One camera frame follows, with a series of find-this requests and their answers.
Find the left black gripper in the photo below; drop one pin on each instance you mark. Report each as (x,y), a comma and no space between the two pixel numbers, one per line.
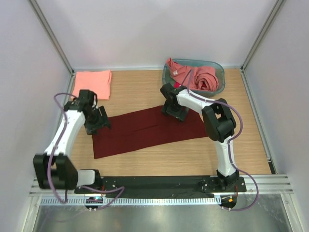
(103,120)

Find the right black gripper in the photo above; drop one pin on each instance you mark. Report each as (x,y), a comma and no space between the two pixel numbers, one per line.
(180,114)

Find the dark red t shirt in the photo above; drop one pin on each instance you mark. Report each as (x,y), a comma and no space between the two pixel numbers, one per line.
(145,128)

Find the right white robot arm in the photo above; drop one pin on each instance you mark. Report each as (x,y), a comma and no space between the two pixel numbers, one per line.
(219,125)

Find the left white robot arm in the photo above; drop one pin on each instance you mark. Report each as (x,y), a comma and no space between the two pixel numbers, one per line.
(53,167)

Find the bright red t shirt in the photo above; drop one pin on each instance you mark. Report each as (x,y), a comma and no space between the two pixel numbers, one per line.
(177,85)

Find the teal plastic basket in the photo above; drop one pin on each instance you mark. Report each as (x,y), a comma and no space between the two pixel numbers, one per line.
(220,73)

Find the folded salmon pink t shirt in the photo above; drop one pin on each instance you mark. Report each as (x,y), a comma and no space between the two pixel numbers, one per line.
(98,82)

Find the crumpled pink t shirt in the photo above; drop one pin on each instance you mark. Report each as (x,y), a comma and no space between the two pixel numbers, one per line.
(195,77)

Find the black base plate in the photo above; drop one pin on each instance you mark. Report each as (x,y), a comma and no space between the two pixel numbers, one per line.
(169,187)

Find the white slotted cable duct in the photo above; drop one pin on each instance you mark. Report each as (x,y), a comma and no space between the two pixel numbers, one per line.
(84,200)

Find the left aluminium corner post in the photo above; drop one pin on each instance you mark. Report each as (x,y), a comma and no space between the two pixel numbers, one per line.
(52,37)

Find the aluminium corner post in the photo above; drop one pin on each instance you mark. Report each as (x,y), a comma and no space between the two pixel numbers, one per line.
(52,37)
(263,32)

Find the aluminium front rail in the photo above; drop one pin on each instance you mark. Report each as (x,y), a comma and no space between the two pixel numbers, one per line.
(269,183)

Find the right aluminium corner post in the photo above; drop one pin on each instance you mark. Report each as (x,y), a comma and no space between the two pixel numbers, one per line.
(263,32)

